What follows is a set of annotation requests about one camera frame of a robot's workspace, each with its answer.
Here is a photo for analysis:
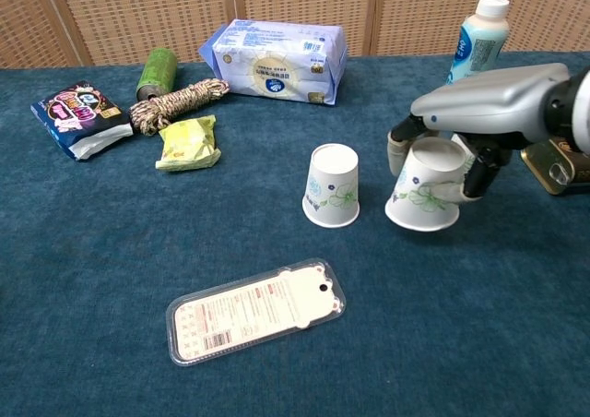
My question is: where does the multicolour braided rope bundle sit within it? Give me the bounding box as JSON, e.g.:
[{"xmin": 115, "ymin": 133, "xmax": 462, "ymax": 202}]
[{"xmin": 128, "ymin": 77, "xmax": 230, "ymax": 137}]

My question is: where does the clear plastic blister pack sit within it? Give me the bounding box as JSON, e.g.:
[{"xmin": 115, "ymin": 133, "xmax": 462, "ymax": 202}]
[{"xmin": 165, "ymin": 257, "xmax": 347, "ymax": 367}]

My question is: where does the black and gold tin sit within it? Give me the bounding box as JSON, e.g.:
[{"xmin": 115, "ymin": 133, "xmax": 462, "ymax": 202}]
[{"xmin": 520, "ymin": 137, "xmax": 590, "ymax": 196}]

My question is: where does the yellow-green snack packet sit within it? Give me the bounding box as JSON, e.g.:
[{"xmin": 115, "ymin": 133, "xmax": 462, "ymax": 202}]
[{"xmin": 155, "ymin": 114, "xmax": 222, "ymax": 173}]

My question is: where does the white milk drink bottle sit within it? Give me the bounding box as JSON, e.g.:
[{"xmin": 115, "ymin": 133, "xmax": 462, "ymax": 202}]
[{"xmin": 444, "ymin": 0, "xmax": 511, "ymax": 86}]

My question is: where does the woven bamboo folding screen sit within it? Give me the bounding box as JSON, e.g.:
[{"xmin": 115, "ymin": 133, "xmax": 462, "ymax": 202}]
[{"xmin": 0, "ymin": 0, "xmax": 590, "ymax": 70}]

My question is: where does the pale blue tissue pack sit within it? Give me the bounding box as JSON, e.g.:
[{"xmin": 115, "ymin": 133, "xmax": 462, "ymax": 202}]
[{"xmin": 197, "ymin": 18, "xmax": 348, "ymax": 107}]

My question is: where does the blue table cloth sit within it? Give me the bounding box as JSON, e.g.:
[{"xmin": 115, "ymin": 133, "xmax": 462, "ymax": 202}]
[{"xmin": 0, "ymin": 50, "xmax": 590, "ymax": 417}]

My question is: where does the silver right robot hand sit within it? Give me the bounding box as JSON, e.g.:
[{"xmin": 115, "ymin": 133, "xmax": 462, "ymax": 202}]
[{"xmin": 386, "ymin": 62, "xmax": 572, "ymax": 201}]

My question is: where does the dark blue sanitary pad pack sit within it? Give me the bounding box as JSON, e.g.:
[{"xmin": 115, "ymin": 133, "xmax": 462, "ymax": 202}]
[{"xmin": 29, "ymin": 80, "xmax": 135, "ymax": 161}]

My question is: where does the green drink can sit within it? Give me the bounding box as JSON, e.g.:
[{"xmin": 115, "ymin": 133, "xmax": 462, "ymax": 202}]
[{"xmin": 136, "ymin": 47, "xmax": 179, "ymax": 102}]

